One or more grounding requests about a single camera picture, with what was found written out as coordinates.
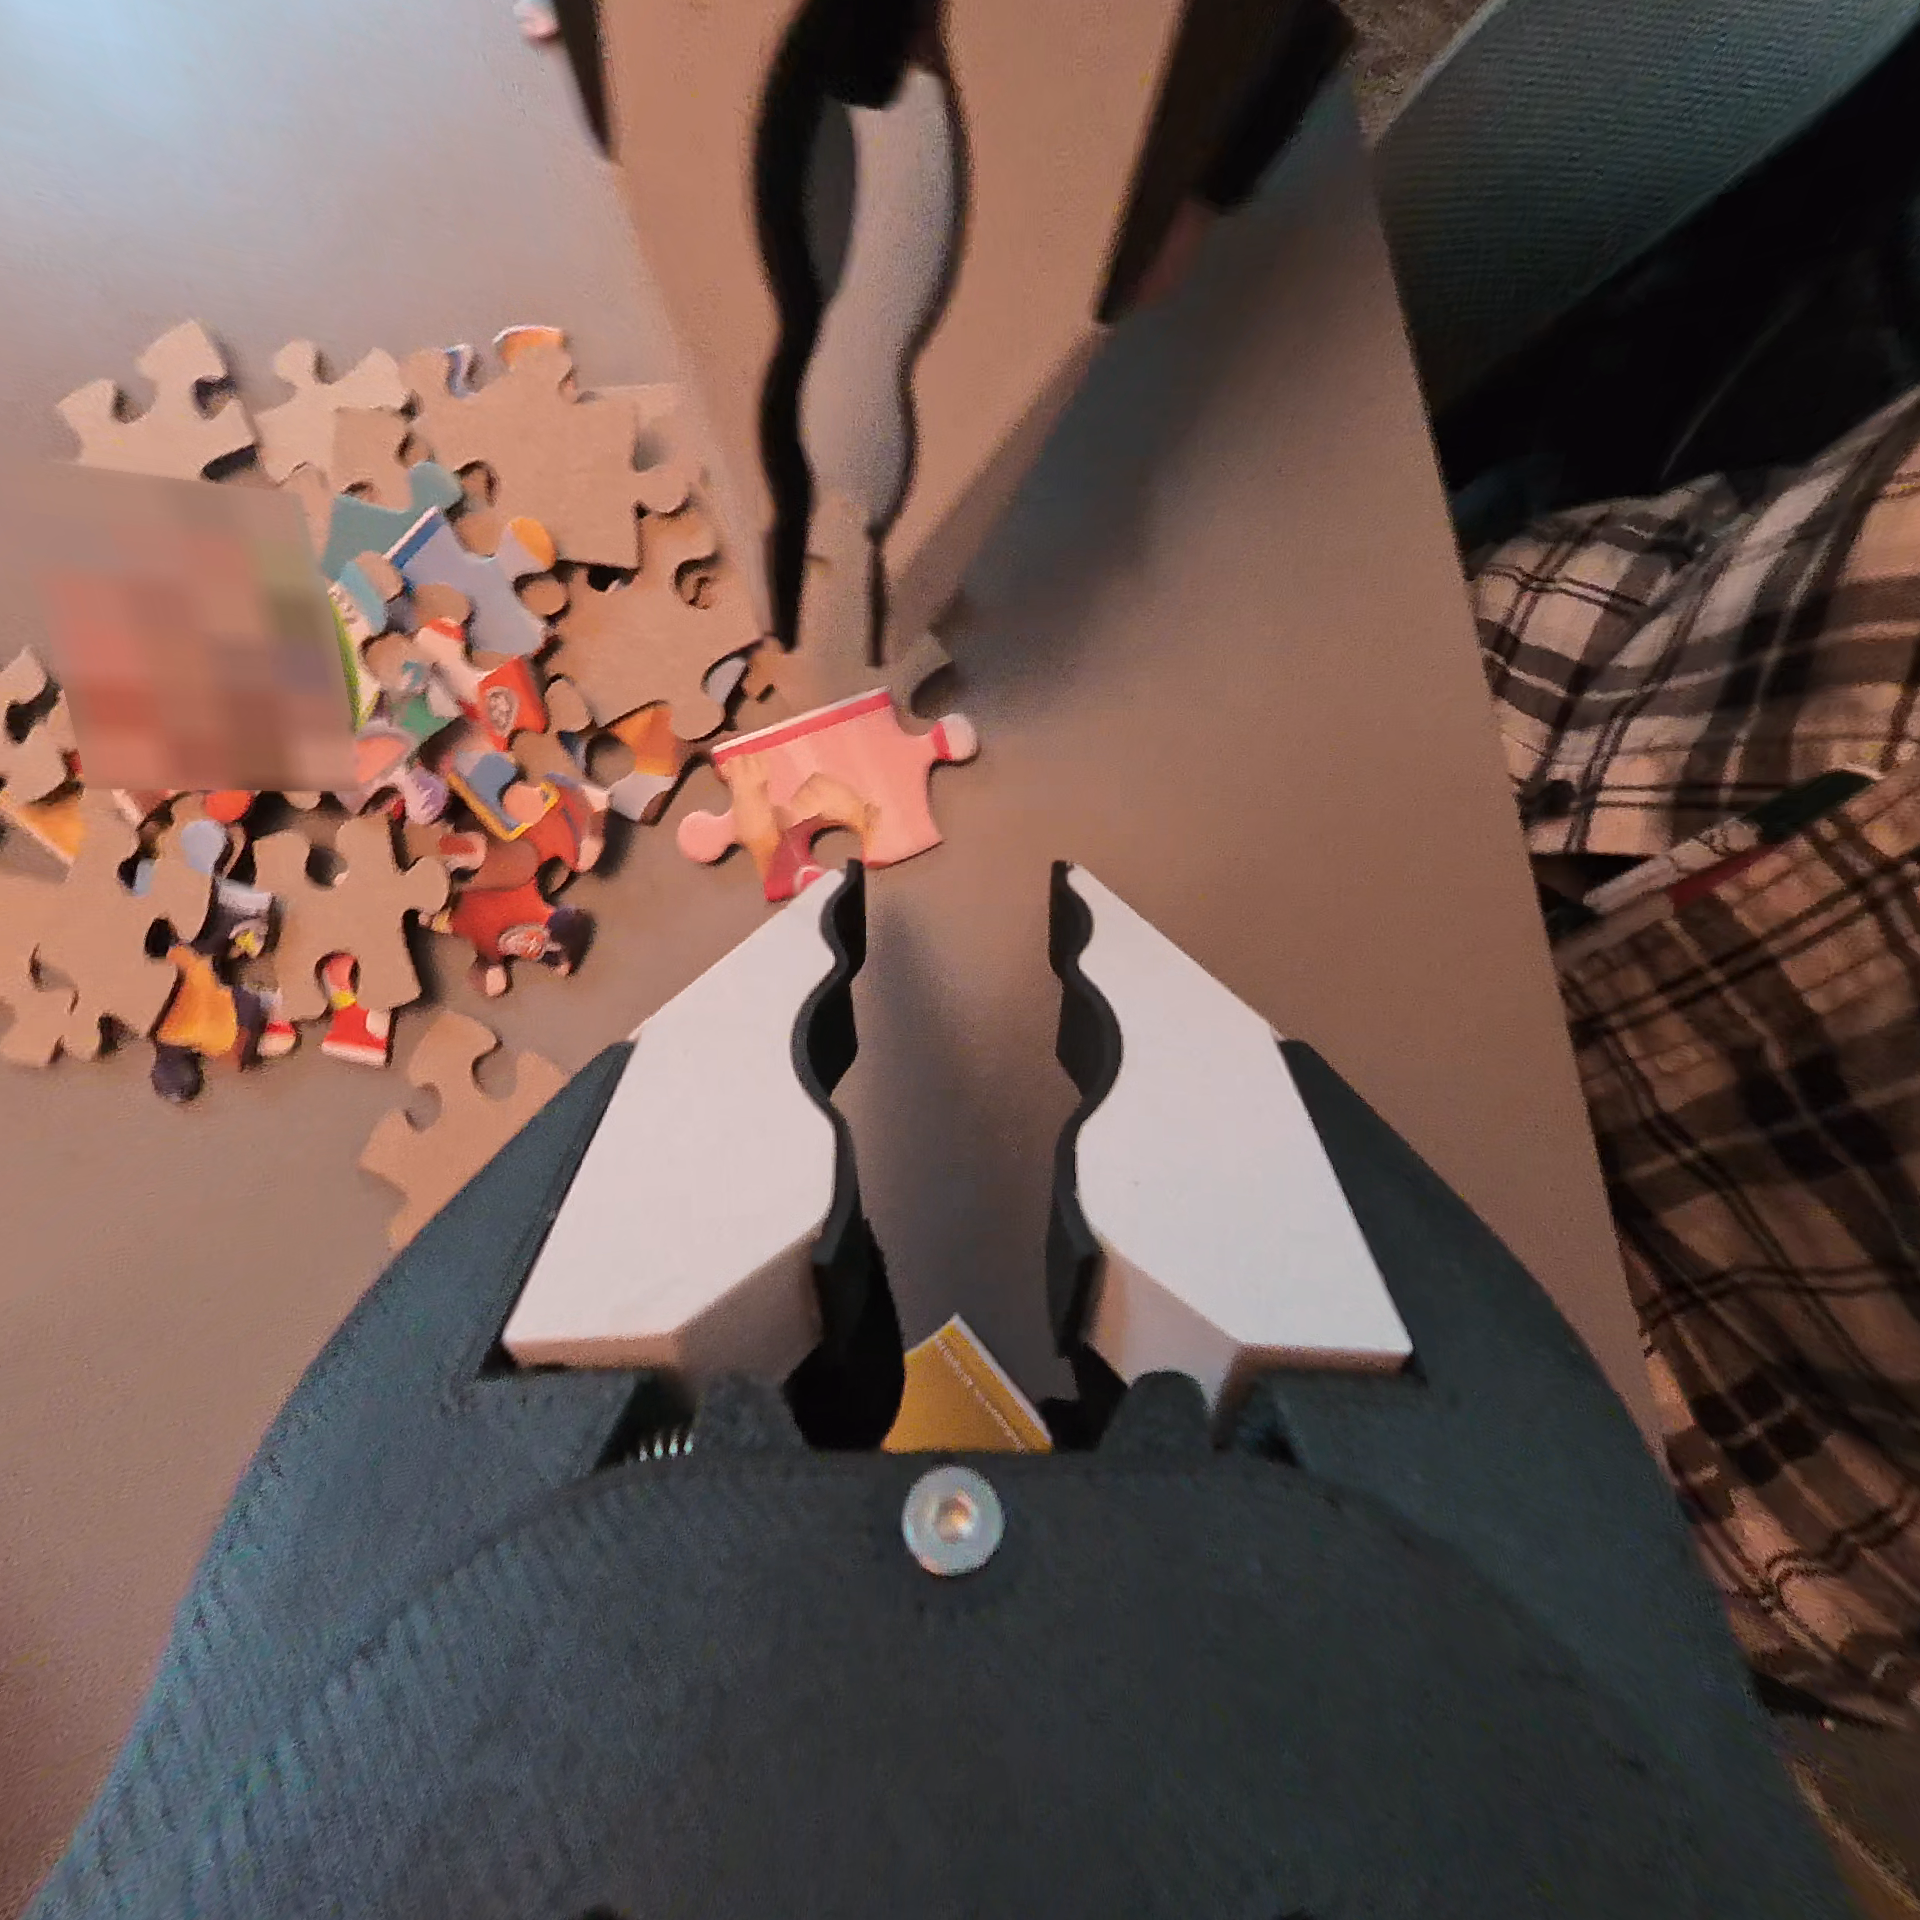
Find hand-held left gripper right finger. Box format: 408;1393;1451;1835
1045;860;1418;1450

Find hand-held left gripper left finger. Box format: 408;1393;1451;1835
498;860;903;1450

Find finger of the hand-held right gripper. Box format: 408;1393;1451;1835
867;0;1190;665
602;0;821;649

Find pile of puzzle pieces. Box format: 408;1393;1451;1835
0;316;964;1262

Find pink puzzle piece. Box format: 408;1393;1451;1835
678;685;981;905

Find grey mesh office chair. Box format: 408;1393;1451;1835
1372;0;1920;416

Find yellow card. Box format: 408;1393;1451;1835
884;1316;1051;1452

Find person's plaid shirt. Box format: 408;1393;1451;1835
1464;406;1920;1729

